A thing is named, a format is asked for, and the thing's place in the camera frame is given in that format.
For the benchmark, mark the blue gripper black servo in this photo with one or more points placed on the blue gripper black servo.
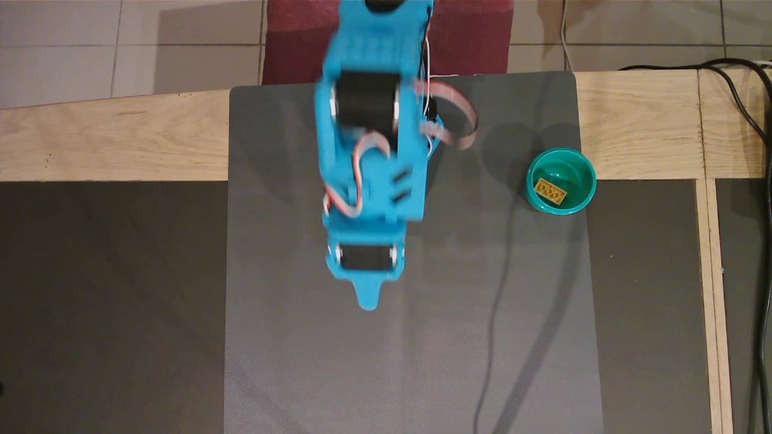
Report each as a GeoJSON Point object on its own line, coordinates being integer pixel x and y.
{"type": "Point", "coordinates": [363, 258]}

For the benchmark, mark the cream lego brick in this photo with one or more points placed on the cream lego brick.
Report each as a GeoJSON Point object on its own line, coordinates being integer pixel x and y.
{"type": "Point", "coordinates": [550, 191]}

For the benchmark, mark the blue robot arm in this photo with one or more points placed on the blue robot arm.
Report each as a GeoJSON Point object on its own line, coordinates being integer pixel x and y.
{"type": "Point", "coordinates": [380, 202]}

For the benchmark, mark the dark grey table mat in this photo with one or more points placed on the dark grey table mat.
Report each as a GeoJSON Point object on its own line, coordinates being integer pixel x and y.
{"type": "Point", "coordinates": [362, 361]}

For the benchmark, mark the green plastic cup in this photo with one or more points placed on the green plastic cup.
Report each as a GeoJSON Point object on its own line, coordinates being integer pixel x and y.
{"type": "Point", "coordinates": [577, 170]}

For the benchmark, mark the maroon cloth on chair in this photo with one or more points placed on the maroon cloth on chair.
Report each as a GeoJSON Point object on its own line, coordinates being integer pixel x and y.
{"type": "Point", "coordinates": [295, 42]}

